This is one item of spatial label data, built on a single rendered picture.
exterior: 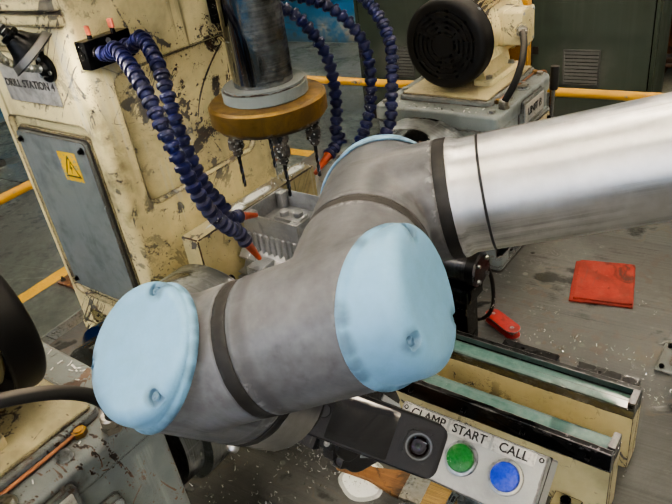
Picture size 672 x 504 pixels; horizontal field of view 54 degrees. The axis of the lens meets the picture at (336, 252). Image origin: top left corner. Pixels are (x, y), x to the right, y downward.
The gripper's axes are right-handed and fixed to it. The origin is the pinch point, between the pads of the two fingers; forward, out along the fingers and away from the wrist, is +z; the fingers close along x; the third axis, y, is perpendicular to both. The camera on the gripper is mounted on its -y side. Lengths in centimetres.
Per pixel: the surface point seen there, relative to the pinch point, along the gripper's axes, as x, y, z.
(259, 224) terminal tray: -21.2, 42.4, 15.1
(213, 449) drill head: 10.9, 23.8, 2.7
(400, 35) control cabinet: -219, 204, 251
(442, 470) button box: 2.1, -3.5, 5.8
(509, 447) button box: -2.8, -9.5, 5.7
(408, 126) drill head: -52, 36, 37
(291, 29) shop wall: -321, 446, 397
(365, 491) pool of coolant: 11.4, 15.5, 30.8
